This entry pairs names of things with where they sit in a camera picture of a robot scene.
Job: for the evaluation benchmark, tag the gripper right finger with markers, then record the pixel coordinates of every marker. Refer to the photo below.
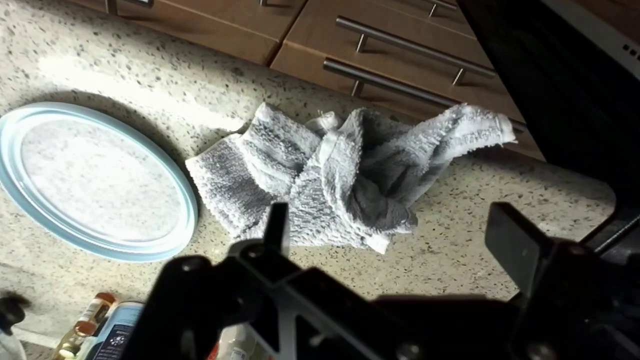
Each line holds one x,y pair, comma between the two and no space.
565,300

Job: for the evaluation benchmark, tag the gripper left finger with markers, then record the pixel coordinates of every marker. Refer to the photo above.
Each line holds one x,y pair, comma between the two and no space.
200,310

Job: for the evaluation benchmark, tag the white lid with blue rim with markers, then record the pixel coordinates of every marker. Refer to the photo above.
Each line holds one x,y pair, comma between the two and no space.
95,180

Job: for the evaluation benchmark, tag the grey terry towel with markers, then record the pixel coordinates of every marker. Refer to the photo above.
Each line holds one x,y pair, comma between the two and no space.
330,185

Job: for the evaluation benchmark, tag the white plastic bottle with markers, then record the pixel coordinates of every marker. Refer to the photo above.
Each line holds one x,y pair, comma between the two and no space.
235,345

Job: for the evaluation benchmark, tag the blue labelled canister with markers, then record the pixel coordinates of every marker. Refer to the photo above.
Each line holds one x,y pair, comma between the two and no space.
117,330

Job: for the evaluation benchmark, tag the small bottle with orange cap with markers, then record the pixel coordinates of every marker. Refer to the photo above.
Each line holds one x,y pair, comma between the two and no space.
87,320

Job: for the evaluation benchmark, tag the black oven door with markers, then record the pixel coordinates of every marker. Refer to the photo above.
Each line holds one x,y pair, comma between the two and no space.
550,100

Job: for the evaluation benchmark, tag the brown wooden drawer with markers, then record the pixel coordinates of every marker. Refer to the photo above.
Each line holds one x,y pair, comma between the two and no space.
210,25
330,35
450,22
310,65

